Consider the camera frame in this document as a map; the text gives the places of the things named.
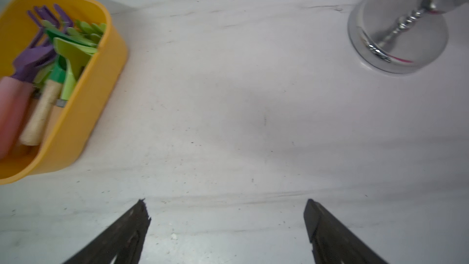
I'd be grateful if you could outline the yellow plastic storage box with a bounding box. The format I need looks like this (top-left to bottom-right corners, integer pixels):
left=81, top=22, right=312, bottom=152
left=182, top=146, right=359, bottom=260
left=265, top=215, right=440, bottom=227
left=1, top=0, right=128, bottom=185

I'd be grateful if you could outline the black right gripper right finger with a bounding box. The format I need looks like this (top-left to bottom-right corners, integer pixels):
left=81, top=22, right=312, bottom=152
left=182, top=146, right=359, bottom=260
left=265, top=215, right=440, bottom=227
left=304, top=199, right=387, bottom=264

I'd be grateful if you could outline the silver wine glass rack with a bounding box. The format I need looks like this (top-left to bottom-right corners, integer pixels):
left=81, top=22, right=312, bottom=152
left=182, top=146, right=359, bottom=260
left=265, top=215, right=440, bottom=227
left=348, top=0, right=469, bottom=75

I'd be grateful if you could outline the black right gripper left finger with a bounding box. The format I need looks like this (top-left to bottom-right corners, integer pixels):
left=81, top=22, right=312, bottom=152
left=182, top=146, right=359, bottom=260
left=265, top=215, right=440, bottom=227
left=65, top=199, right=151, bottom=264

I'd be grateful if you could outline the dark green small rake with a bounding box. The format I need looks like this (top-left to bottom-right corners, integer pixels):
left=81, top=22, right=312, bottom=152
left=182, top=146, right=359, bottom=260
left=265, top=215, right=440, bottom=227
left=19, top=28, right=97, bottom=146

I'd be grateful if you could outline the purple rake pink handle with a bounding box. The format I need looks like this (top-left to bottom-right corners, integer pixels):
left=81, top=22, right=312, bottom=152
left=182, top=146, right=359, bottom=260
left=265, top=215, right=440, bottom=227
left=1, top=32, right=56, bottom=158
left=26, top=6, right=73, bottom=49

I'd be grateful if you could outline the green tool wooden handle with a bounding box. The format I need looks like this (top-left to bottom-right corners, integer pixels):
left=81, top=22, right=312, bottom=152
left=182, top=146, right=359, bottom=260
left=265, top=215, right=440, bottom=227
left=53, top=37, right=97, bottom=101
left=66, top=20, right=107, bottom=46

